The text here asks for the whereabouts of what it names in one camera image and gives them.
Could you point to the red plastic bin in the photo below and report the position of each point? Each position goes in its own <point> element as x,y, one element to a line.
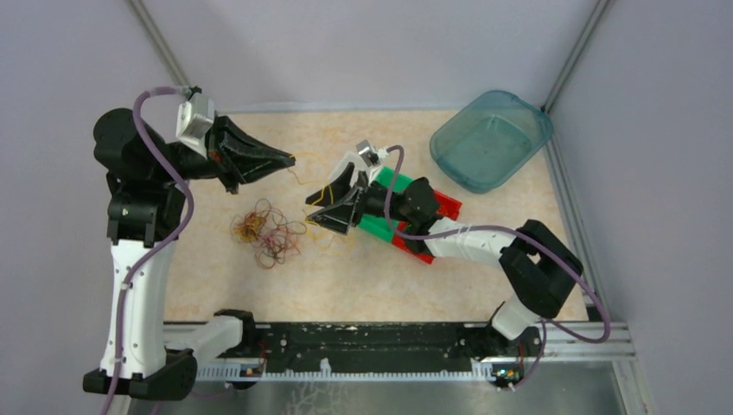
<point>419,215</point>

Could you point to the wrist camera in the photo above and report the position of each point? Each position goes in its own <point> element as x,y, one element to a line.
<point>194,120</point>
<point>370,158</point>

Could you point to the white plastic bin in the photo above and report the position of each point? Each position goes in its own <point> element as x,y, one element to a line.
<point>350,159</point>

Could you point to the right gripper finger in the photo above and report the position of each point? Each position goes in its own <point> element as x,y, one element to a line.
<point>338,218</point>
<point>335,192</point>

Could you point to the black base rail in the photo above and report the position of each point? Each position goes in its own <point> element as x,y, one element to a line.
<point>380,348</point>

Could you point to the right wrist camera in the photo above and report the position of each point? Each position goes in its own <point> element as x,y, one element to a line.
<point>370,158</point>

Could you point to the teal transparent tub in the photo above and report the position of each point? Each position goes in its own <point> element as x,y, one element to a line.
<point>489,140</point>

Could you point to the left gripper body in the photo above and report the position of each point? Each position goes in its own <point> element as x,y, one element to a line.
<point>215,159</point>

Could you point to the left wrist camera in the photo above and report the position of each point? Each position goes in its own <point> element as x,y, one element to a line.
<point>194,120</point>

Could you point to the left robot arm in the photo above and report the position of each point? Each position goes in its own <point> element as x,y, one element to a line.
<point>145,217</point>

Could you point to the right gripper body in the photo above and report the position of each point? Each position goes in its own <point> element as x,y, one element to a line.
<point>371,201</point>

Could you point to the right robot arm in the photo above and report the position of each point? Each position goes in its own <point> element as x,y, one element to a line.
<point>539,267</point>

